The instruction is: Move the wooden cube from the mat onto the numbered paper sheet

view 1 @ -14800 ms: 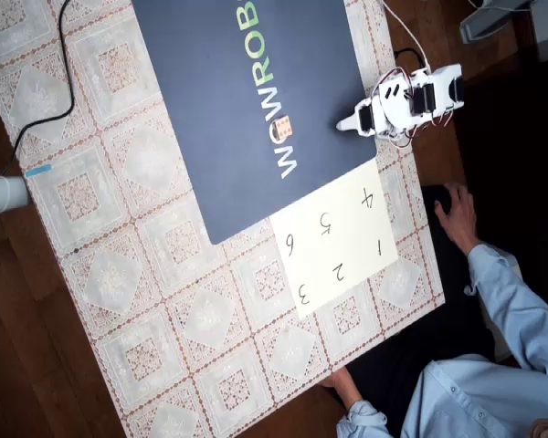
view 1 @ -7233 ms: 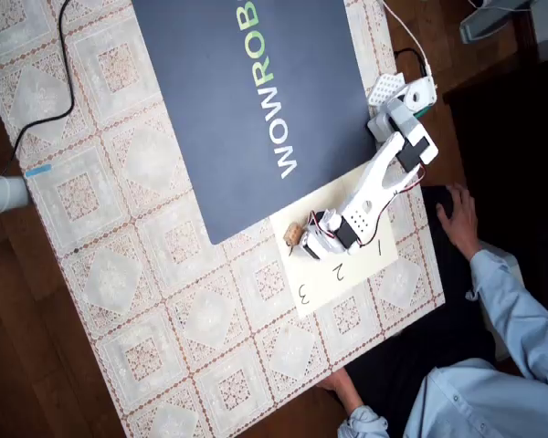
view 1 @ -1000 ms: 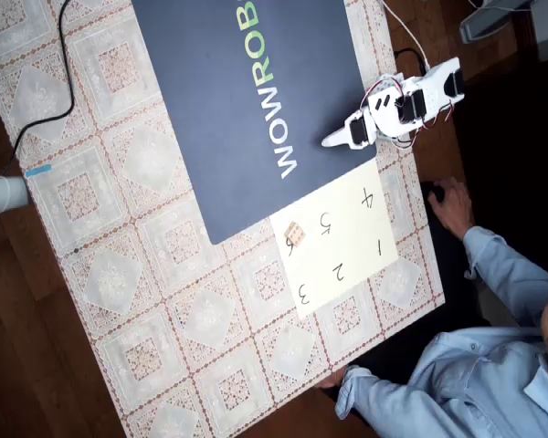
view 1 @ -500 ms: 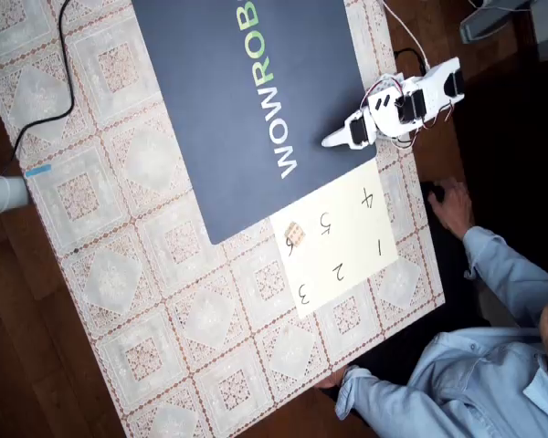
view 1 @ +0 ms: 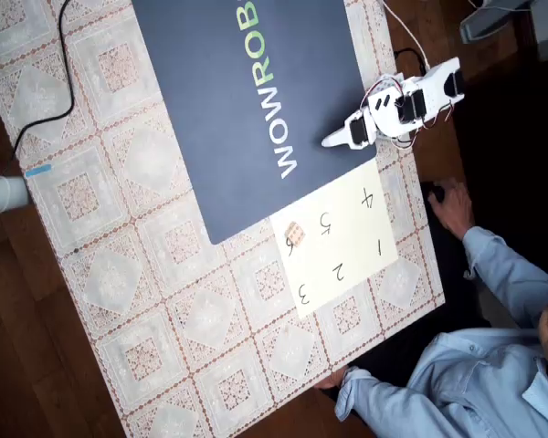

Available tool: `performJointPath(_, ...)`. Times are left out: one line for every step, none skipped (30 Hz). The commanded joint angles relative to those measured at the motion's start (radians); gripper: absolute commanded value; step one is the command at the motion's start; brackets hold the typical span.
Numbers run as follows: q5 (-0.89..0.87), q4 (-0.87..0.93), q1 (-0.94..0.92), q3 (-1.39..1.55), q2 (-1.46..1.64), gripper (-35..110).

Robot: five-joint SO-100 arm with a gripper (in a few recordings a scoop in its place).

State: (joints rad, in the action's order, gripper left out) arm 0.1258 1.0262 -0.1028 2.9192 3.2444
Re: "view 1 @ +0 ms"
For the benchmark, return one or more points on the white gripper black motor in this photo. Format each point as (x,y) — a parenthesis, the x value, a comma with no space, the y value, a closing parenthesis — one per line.
(353,132)

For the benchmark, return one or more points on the small wooden die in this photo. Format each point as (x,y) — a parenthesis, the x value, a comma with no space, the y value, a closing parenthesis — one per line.
(295,233)

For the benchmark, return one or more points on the person's left forearm blue sleeve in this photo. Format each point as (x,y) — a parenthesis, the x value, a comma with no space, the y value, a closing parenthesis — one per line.
(370,397)

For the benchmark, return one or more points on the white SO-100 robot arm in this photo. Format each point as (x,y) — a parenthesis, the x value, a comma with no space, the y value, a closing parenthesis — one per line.
(434,86)

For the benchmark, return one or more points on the person's right forearm blue sleeve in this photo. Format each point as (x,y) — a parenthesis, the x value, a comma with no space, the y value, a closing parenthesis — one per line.
(507,264)

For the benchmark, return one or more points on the person's right hand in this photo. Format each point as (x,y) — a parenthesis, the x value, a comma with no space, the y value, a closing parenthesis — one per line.
(456,210)

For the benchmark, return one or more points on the person's left hand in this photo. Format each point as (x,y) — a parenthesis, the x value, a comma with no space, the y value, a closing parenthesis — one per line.
(333,382)

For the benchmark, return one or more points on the dark blue WOWROBO mat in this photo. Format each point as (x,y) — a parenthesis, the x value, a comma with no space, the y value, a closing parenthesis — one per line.
(237,114)

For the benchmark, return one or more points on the white paper with handwritten numbers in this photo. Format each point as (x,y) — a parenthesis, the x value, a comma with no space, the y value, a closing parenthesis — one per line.
(347,246)

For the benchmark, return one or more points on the grey flat device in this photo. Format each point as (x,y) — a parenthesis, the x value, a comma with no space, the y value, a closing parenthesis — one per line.
(493,20)

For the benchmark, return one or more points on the white lace tablecloth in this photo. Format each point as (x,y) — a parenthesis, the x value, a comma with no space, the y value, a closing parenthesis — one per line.
(164,296)

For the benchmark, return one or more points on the person in blue shirt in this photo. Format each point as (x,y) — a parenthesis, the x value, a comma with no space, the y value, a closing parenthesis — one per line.
(475,388)

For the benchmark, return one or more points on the blue tape strip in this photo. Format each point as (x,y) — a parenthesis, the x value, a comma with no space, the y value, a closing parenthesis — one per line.
(38,171)

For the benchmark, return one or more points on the white tube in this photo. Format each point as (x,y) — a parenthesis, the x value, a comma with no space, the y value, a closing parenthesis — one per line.
(2,195)

